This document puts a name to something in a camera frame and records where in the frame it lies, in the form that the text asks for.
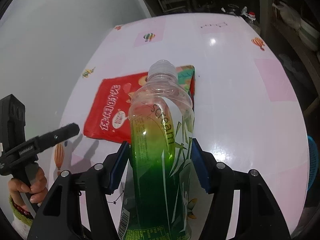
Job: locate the blue mesh basket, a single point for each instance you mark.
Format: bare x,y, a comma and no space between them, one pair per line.
315,160

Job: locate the cooking oil bottle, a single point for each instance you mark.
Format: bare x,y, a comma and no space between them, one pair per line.
253,23

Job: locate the white plastic bag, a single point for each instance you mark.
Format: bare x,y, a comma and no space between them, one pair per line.
287,12

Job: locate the person's left hand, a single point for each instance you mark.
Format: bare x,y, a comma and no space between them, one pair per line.
40,187

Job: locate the dark jar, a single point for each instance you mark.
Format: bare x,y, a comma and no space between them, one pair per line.
233,8

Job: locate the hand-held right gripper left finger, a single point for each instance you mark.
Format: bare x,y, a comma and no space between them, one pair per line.
120,167

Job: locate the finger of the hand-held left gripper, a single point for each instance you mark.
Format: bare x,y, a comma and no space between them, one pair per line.
60,135

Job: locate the red snack bag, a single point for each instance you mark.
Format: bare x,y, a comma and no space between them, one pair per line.
107,110

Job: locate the green plastic bottle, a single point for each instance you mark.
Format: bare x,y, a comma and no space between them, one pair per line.
155,155

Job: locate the stacked white bowls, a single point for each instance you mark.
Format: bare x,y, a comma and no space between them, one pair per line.
310,35

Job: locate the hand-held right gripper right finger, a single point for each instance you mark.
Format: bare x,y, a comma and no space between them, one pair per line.
201,167

